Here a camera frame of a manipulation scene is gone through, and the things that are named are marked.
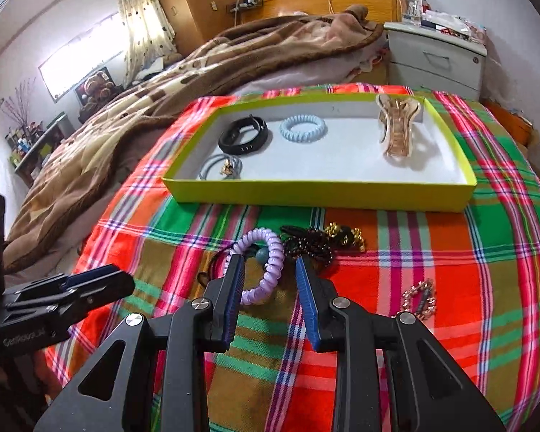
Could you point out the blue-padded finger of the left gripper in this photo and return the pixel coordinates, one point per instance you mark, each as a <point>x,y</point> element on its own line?
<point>97,287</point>

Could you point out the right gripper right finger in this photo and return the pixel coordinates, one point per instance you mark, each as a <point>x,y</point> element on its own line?
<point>427,388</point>

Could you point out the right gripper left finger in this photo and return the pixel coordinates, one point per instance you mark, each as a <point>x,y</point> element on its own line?
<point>114,389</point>

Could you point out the rhinestone hair clip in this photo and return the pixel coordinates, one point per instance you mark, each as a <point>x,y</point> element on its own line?
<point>420,300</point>

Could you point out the grey hair tie gold charm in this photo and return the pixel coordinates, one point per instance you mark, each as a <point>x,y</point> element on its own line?
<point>230,166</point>

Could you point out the black hair tie teal bead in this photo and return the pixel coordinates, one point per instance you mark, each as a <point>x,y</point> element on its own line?
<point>217,262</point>

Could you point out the brown patterned blanket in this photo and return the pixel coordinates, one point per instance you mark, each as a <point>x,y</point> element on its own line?
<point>81,168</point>

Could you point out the plaid colourful bed cloth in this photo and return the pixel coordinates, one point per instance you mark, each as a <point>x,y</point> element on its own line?
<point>484,263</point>

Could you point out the cluttered low shelf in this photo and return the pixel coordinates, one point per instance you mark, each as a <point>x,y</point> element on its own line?
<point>29,152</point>

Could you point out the black wrist band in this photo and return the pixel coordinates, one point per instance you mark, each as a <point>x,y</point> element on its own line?
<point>244,136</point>

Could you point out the yellow-green shallow box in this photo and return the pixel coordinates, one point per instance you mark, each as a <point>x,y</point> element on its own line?
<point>323,150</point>

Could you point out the teddy bear picture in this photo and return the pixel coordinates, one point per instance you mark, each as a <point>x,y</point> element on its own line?
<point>95,92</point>

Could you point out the rose gold hair claw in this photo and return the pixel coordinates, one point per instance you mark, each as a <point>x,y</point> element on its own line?
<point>396,116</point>

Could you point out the dotted window curtain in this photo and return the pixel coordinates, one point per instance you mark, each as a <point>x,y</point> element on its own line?
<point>150,35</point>

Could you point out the orange cardboard box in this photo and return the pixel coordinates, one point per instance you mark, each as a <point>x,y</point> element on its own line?
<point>519,127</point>

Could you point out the grey bedside drawer cabinet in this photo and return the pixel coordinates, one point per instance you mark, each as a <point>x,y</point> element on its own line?
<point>425,59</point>

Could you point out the clear glass cup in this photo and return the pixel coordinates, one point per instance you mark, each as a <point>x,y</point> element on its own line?
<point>411,11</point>

